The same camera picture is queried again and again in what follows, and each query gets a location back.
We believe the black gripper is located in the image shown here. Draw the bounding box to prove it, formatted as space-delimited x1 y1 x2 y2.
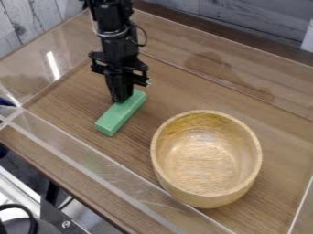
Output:
90 30 150 102

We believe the green rectangular block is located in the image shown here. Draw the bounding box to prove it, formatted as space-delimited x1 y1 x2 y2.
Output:
94 90 147 136

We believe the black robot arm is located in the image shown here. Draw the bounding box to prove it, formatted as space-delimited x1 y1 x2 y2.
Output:
86 0 150 103

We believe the brown wooden bowl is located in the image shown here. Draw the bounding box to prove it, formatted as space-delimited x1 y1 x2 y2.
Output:
150 110 264 208

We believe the blue object at left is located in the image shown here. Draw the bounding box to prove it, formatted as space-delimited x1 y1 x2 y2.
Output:
0 97 16 106

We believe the white object at right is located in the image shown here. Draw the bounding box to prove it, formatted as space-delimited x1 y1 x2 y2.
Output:
301 26 313 53

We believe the clear acrylic tray enclosure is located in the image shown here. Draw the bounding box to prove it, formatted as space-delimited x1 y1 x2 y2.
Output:
0 5 313 234

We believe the black metal bracket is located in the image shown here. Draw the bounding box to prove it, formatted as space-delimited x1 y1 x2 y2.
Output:
40 198 91 234

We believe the black cable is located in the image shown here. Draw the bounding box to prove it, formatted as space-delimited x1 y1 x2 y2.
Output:
0 204 39 234

